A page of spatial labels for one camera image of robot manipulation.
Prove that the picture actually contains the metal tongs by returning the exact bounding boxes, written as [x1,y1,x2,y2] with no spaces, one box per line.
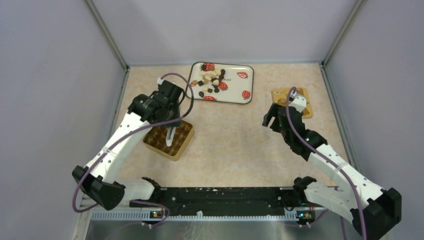
[165,126,177,147]

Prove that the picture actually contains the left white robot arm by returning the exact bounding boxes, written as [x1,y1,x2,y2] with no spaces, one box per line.
[71,79,184,211]

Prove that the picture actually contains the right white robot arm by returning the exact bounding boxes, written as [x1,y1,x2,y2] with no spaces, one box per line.
[262,93,402,240]

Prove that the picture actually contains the gold chocolate box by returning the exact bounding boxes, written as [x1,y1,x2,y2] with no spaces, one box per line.
[142,120,195,162]

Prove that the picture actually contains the wooden animal puzzle board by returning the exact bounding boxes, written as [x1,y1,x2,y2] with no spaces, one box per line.
[271,87,313,119]

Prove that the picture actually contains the pile of chocolates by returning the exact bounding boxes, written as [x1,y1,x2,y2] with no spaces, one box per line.
[187,62,226,101]

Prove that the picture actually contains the strawberry pattern tray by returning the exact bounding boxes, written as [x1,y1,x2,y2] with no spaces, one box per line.
[185,62,255,105]

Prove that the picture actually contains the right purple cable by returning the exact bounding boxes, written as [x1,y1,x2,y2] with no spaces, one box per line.
[285,86,369,240]

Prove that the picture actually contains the purple cable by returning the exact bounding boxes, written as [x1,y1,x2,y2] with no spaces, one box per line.
[72,72,195,229]
[285,86,369,240]

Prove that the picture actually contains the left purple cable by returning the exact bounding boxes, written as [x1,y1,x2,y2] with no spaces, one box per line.
[72,72,195,229]

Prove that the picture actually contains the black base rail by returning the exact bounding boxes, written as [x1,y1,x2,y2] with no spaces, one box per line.
[129,187,324,221]

